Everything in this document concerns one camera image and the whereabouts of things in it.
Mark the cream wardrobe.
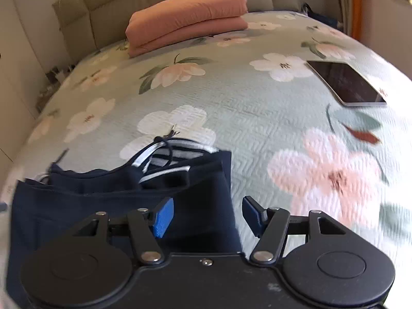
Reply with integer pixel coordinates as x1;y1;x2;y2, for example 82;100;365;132
0;0;81;165

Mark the dark bag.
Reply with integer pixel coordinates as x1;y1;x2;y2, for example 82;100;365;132
301;3;342;28

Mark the orange and beige curtain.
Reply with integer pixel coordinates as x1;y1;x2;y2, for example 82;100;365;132
335;0;366;41

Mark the bed with floral quilt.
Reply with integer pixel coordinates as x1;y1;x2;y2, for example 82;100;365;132
0;10;412;264

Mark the navy striped hooded jacket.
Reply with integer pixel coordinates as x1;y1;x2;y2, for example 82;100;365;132
6;137;242;309

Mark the grey tablet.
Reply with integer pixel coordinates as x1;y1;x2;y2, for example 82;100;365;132
306;59;388;107

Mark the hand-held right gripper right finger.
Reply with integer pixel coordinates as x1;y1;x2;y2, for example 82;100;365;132
242;196;353;264

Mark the folded pink blanket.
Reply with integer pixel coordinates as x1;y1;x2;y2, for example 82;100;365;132
125;0;248;58

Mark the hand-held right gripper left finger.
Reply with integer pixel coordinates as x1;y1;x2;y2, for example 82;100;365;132
63;197;175;264

